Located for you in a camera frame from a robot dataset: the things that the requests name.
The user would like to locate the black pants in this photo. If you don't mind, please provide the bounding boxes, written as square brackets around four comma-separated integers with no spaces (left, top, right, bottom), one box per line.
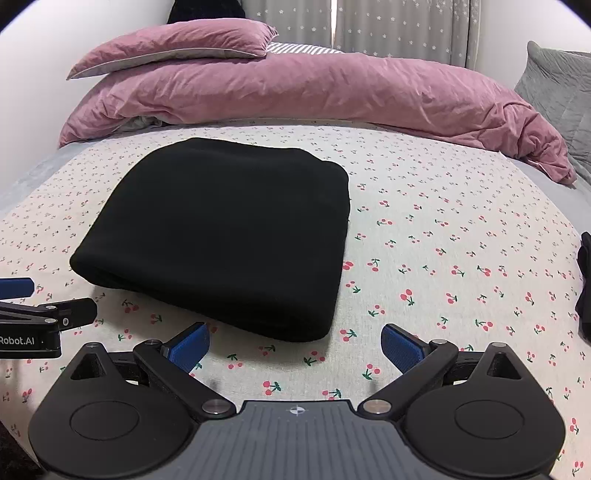
[70,138,351,343]

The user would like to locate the grey bed sheet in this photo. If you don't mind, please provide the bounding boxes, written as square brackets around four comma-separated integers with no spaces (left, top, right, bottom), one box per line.
[0,141,97,219]

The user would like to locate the cherry print bed sheet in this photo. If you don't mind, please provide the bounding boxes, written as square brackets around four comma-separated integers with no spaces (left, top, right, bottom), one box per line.
[1,124,590,479]

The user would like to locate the black garment at bed edge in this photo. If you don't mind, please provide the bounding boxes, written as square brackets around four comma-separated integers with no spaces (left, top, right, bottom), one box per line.
[575,232,591,343]

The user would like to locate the pink duvet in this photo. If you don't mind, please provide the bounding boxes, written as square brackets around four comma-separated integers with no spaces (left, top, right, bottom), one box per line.
[59,53,576,185]

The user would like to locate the grey quilted pillow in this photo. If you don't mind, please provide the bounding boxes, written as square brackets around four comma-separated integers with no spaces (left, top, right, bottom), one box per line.
[515,41,590,181]

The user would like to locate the pink pillow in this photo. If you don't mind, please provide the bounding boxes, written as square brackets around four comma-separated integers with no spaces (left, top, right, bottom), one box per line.
[67,18,279,80]

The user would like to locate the striped pillow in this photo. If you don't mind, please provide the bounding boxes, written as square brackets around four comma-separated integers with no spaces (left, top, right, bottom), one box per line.
[267,42,341,55]

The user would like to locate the grey dotted curtain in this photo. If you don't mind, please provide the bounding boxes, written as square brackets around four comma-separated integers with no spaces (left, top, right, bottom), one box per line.
[242,0,481,69]

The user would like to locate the dark plush toy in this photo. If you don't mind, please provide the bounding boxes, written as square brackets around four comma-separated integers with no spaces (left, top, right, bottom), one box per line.
[167,0,246,24]

